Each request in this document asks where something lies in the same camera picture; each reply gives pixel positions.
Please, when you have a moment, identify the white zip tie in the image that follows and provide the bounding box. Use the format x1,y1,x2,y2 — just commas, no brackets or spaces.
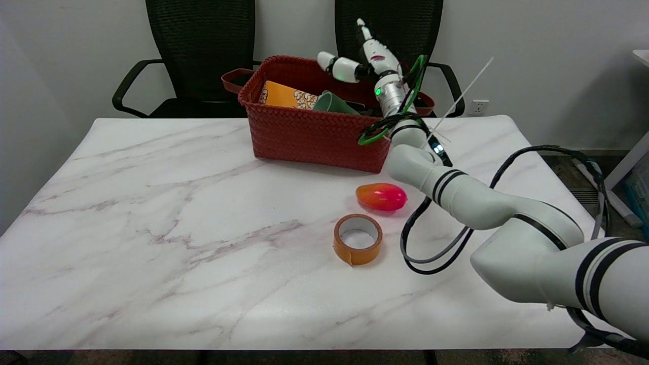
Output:
423,57,495,145

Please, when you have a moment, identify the black flat object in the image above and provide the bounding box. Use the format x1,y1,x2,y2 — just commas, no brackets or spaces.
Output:
350,101,383,117

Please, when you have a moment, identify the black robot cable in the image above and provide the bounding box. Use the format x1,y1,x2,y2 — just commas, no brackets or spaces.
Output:
567,307,649,358
400,145,609,275

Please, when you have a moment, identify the orange patterned box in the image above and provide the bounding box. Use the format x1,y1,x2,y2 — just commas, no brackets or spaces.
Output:
260,81,320,110

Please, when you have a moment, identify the red woven basket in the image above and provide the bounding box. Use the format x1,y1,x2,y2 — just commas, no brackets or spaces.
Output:
222,55,435,174

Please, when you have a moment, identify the red orange toy mango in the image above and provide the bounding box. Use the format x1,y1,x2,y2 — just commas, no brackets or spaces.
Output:
355,183,408,212

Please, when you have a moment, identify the black mesh office chair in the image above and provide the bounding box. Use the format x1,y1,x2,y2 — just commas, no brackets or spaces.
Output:
113,0,264,119
335,0,465,118

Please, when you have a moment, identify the blue storage bin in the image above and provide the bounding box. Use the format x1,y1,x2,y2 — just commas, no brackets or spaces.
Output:
625,167,649,240

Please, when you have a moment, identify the green robot cable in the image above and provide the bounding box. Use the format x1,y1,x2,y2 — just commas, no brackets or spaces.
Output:
358,55,429,146

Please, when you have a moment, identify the green mug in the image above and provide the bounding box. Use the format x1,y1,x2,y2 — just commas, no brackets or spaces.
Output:
312,90,362,116

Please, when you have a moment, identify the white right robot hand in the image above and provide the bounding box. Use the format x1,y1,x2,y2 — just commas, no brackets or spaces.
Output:
317,19,405,83

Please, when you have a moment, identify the white desk leg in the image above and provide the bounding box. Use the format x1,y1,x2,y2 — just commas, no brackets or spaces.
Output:
572,132,649,227

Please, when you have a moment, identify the orange tape roll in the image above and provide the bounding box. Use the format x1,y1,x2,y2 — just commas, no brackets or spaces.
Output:
333,214,383,266

